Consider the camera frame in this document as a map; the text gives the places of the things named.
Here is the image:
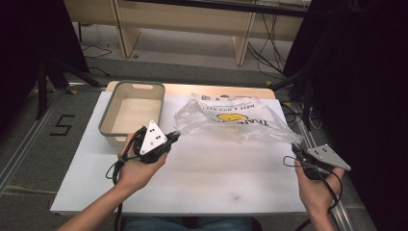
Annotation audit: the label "clear plastic bag yellow face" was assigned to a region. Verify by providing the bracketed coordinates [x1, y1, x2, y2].
[172, 92, 304, 146]

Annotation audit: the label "person's blue jeans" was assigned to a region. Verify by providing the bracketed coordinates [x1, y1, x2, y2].
[123, 216, 258, 231]

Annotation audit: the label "beige basket with grey rim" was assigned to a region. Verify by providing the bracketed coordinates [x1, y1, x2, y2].
[98, 80, 166, 149]

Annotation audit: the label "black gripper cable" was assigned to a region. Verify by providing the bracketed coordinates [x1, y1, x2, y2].
[282, 155, 344, 231]
[105, 126, 144, 231]

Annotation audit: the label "bundle of black desk cables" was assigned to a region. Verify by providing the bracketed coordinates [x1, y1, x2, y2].
[245, 13, 288, 78]

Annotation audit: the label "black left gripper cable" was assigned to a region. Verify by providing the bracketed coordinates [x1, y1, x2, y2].
[105, 126, 144, 231]

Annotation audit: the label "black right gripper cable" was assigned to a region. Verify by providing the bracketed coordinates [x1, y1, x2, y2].
[282, 155, 344, 231]

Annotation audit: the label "black metal stand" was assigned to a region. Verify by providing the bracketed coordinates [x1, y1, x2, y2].
[34, 57, 101, 121]
[269, 67, 317, 132]

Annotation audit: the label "thin black floor cable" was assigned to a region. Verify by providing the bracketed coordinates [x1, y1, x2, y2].
[80, 43, 114, 60]

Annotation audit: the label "person's right hand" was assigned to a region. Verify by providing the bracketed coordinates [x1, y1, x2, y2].
[293, 159, 346, 219]

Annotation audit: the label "white table board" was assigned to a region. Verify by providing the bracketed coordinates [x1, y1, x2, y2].
[49, 90, 307, 217]

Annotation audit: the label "beige wooden desk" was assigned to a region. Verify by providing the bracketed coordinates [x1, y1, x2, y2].
[62, 0, 312, 67]

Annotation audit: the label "person's left hand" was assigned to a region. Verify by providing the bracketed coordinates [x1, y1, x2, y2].
[116, 132, 169, 194]

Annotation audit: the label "metal floor rail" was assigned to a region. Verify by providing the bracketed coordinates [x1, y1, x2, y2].
[0, 86, 70, 197]
[290, 102, 361, 231]

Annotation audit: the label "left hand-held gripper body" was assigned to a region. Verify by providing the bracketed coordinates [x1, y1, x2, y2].
[132, 119, 171, 165]

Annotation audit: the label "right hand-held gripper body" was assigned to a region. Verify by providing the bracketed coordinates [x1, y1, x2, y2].
[295, 143, 352, 180]

